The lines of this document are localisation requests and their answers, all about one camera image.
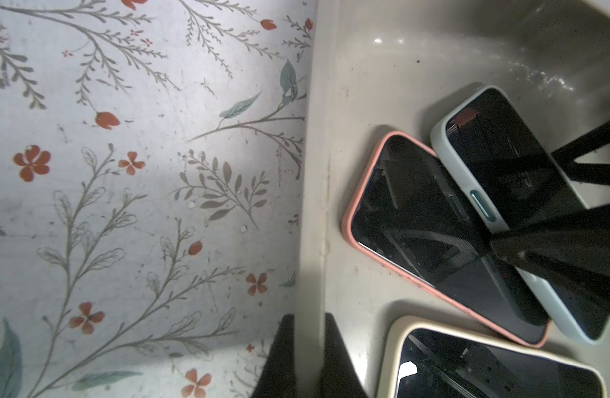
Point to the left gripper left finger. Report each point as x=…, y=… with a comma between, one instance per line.
x=278, y=376

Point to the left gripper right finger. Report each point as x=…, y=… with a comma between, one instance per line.
x=338, y=376

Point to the grey storage tray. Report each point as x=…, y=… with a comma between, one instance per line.
x=381, y=66

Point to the cream case phone black screen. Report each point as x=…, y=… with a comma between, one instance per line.
x=423, y=358

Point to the white case phone black screen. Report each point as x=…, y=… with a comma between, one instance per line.
x=511, y=181

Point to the pink case phone face up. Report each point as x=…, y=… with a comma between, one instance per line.
x=408, y=215

